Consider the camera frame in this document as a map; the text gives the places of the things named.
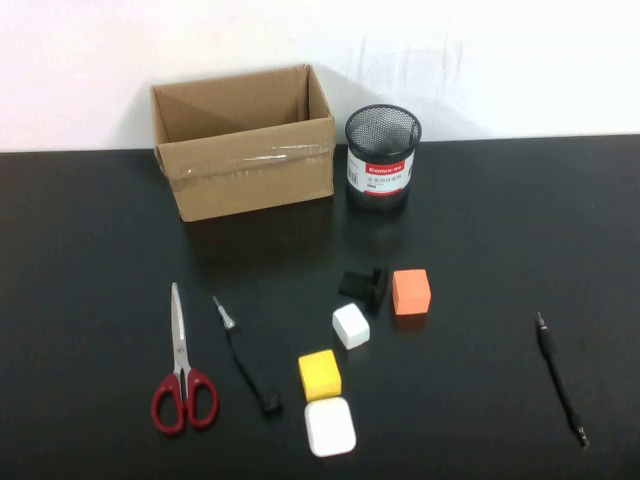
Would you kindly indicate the slim black screwdriver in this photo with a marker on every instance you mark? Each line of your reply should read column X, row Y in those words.
column 560, row 375

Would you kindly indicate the black mesh pen holder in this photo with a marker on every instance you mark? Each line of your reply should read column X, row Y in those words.
column 382, row 195

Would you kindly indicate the small white foam block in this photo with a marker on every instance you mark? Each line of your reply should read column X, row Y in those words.
column 350, row 327

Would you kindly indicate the open brown cardboard box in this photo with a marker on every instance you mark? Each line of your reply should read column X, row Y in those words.
column 250, row 175

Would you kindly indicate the orange foam block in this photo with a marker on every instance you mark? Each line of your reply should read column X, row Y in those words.
column 410, row 295

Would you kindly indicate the yellow foam block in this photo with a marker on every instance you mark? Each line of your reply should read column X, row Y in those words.
column 320, row 375

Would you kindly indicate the large white foam block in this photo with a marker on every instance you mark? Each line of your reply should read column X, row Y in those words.
column 330, row 427

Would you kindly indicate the black plastic bracket part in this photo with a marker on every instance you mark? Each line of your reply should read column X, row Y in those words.
column 375, row 290

